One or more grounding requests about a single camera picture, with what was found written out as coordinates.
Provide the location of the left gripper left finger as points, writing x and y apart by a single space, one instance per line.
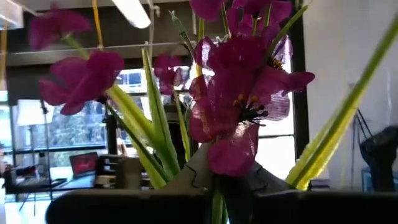
130 208

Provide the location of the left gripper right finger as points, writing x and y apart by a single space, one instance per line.
326 208

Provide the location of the magenta artificial flower bunch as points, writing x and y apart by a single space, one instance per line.
236 102

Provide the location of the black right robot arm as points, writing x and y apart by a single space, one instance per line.
381 155

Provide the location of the grey cylinder container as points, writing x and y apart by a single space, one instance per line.
130 172

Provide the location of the laptop with red screen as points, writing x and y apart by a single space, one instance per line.
84 163

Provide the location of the black window pillar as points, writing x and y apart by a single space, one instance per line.
300 124

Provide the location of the black desk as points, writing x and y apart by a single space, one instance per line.
40 184

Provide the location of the thin black tripod stand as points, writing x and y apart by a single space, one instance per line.
43 107

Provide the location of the long white ceiling light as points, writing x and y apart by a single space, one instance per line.
132 12

